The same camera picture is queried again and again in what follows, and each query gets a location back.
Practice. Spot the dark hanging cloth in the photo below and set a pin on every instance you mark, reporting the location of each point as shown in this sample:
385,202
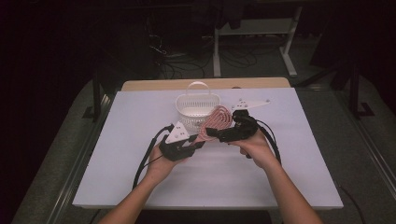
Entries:
230,14

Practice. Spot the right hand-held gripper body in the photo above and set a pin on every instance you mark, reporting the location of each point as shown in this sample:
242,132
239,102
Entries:
241,129

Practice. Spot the white metal desk frame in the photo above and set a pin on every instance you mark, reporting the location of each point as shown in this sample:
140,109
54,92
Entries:
258,26

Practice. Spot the person's right hand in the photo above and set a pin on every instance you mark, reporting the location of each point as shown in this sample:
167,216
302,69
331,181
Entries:
255,151

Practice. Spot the pink hairbrush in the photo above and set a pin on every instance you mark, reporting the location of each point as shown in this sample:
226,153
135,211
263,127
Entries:
218,121

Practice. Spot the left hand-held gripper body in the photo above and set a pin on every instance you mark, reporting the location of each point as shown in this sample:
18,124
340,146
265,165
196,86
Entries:
177,149

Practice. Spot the white plastic basket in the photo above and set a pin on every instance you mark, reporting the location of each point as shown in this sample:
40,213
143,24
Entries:
194,107

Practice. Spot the black metal stand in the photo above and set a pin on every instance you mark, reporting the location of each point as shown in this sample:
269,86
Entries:
355,93
96,93

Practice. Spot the person's left hand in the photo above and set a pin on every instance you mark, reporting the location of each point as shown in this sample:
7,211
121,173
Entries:
162,168

